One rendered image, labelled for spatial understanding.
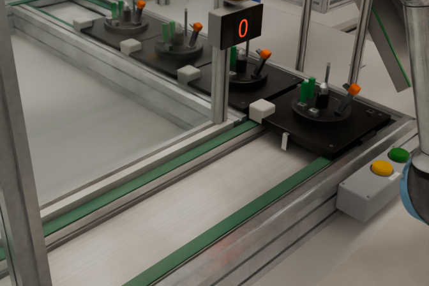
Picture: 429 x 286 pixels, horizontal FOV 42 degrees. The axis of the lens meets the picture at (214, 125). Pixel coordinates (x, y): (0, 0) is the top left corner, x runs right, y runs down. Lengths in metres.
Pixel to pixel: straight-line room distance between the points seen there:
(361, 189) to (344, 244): 0.11
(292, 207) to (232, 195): 0.14
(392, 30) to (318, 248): 0.65
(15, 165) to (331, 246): 0.74
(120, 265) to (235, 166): 0.36
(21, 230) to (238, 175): 0.70
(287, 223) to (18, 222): 0.58
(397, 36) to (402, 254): 0.61
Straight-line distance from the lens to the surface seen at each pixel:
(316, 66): 1.83
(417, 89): 0.88
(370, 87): 1.75
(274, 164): 1.22
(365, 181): 1.14
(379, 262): 1.12
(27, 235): 0.57
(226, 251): 0.95
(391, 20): 1.53
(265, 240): 0.98
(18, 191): 0.53
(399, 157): 1.22
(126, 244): 1.02
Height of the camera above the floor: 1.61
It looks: 31 degrees down
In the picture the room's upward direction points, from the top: 2 degrees clockwise
